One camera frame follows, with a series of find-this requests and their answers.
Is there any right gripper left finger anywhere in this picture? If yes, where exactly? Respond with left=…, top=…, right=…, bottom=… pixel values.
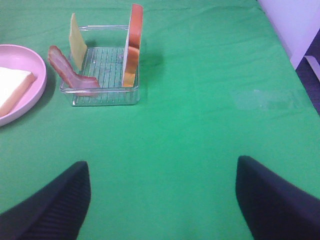
left=0, top=161, right=91, bottom=240

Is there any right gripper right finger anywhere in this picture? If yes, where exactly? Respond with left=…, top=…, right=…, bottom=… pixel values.
left=235, top=155, right=320, bottom=240

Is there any bacon strip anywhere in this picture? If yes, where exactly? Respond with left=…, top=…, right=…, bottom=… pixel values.
left=48, top=45, right=100, bottom=97

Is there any bread slice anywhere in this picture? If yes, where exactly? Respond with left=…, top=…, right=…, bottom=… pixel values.
left=0, top=67, right=36, bottom=117
left=122, top=4, right=143, bottom=87

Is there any yellow cheese slice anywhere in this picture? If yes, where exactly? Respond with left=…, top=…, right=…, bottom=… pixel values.
left=68, top=13, right=88, bottom=71

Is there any green tablecloth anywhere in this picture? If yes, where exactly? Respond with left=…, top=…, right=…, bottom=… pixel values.
left=0, top=0, right=320, bottom=240

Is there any right clear plastic container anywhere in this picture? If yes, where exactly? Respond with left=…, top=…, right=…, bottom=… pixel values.
left=60, top=25, right=140, bottom=107

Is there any pink round plate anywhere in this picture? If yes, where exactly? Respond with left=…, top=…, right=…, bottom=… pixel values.
left=0, top=44, right=47, bottom=126

